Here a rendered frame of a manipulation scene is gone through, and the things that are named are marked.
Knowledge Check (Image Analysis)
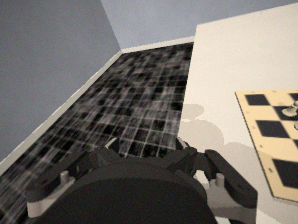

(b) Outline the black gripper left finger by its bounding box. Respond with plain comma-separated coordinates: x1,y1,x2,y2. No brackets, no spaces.
26,138,128,224

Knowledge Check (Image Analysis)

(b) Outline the black and tan chessboard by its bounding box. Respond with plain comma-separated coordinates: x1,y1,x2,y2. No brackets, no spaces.
235,89,298,202

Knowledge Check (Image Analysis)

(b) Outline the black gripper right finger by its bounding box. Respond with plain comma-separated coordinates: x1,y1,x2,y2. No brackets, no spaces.
151,138,258,224

